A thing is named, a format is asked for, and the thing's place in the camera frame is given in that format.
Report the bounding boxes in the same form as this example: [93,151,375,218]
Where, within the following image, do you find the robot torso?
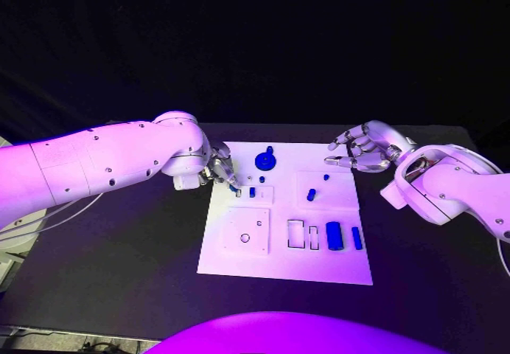
[143,310,449,354]

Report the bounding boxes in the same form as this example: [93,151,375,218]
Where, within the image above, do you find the white cable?
[0,200,79,238]
[0,192,104,242]
[495,237,510,277]

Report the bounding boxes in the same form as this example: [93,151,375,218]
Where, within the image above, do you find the white task board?
[195,141,374,286]

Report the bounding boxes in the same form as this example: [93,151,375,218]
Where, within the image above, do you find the blue gear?
[253,145,276,171]

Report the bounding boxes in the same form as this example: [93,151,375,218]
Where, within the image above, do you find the large blue cylinder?
[325,221,345,251]

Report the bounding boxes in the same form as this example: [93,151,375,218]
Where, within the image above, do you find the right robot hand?
[322,119,419,173]

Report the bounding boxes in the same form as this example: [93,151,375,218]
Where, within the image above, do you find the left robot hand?
[200,141,240,192]

